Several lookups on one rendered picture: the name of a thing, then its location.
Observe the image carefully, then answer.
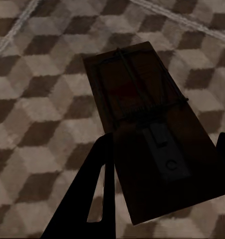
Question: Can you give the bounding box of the mousetrap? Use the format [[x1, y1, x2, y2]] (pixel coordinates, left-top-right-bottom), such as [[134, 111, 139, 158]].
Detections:
[[83, 41, 225, 226]]

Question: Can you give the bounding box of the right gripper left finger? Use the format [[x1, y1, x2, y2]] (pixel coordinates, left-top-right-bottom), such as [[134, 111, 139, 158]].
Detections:
[[40, 132, 116, 239]]

